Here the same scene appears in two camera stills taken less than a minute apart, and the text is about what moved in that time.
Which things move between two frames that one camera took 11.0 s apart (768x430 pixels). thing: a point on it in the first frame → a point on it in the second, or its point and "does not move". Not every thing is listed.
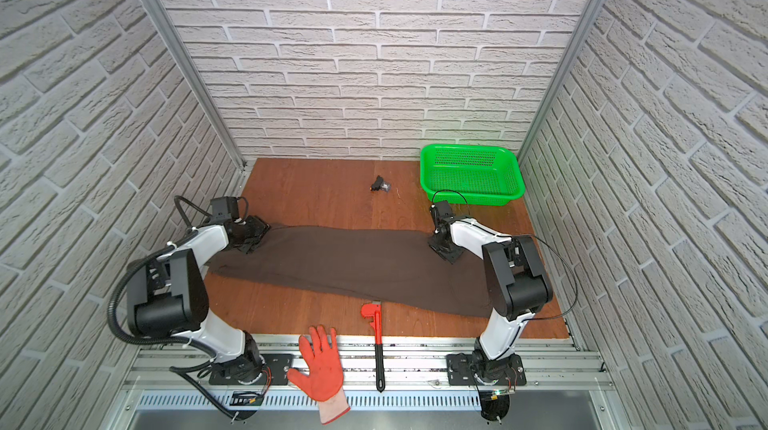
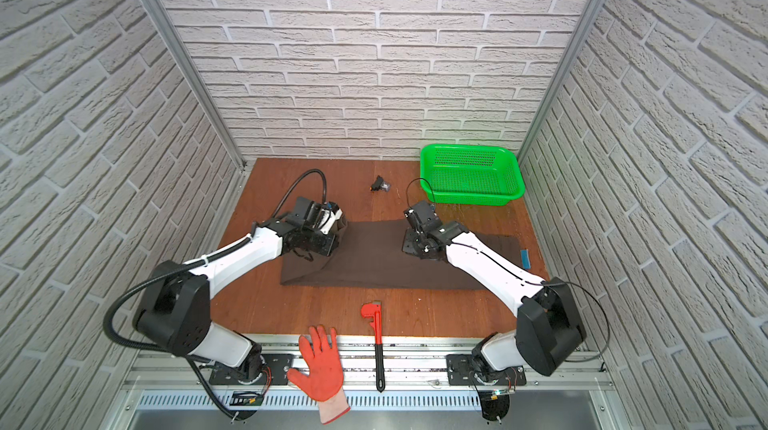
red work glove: (323, 383) does not move
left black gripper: (261, 227) → (329, 248)
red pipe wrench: (374, 310) does not move
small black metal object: (380, 185) does not move
